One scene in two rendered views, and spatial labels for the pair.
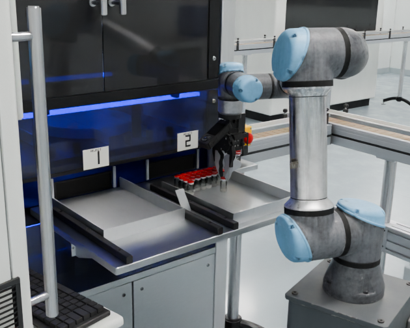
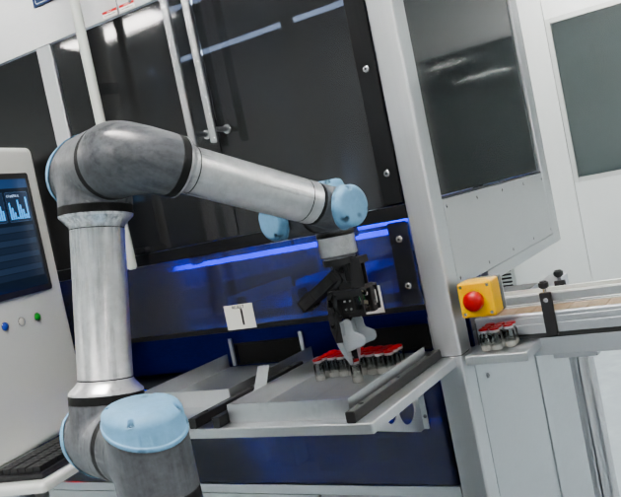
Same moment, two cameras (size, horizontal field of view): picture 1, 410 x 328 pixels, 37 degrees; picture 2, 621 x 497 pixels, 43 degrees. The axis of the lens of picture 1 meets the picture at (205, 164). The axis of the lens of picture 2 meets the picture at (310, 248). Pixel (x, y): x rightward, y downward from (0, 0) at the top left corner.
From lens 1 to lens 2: 2.00 m
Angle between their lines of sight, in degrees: 71
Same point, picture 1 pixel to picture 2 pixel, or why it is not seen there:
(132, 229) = not seen: hidden behind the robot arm
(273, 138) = not seen: outside the picture
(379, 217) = (109, 427)
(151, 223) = (187, 400)
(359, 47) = (85, 149)
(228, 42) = (405, 145)
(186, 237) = not seen: hidden behind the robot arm
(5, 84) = not seen: outside the picture
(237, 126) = (351, 278)
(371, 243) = (113, 471)
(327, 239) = (76, 445)
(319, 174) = (78, 342)
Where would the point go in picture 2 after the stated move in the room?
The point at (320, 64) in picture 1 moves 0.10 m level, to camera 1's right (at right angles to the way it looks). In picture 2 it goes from (58, 183) to (60, 177)
